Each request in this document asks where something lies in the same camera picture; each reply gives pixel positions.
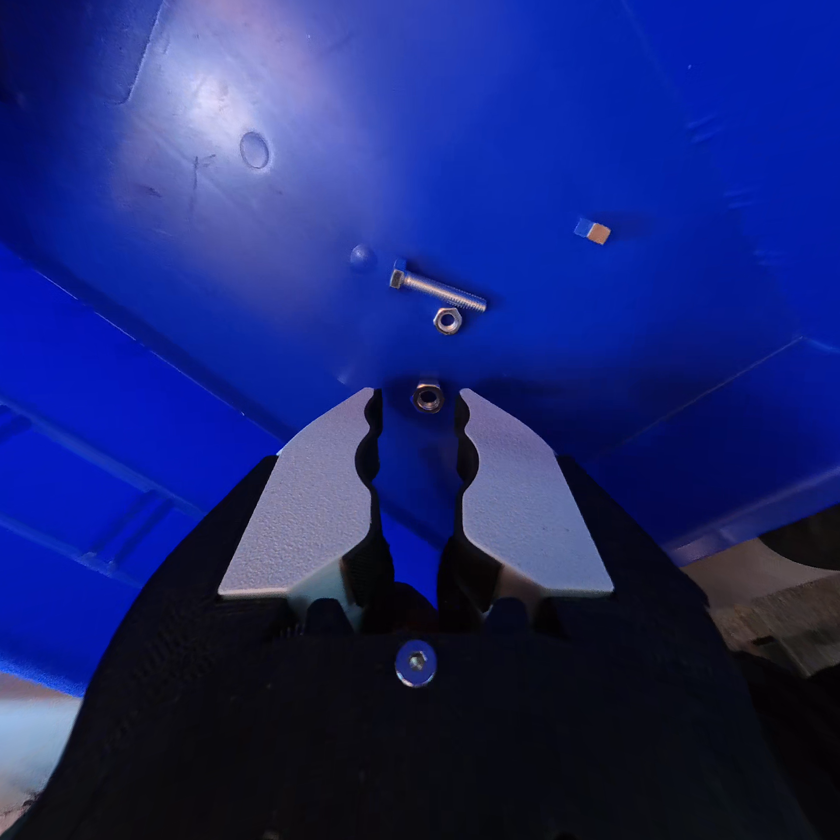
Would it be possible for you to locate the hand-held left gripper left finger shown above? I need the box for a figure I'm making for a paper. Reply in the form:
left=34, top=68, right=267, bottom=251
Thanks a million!
left=217, top=386, right=391, bottom=623

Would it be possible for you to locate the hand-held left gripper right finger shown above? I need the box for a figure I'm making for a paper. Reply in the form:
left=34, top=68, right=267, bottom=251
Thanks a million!
left=440, top=388, right=616, bottom=623

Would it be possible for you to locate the long thin silver bolt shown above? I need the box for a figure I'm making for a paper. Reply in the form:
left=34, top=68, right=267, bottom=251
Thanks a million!
left=388, top=266, right=489, bottom=315

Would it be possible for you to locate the large blue plastic bin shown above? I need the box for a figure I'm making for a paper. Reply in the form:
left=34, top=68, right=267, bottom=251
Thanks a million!
left=0, top=0, right=840, bottom=699

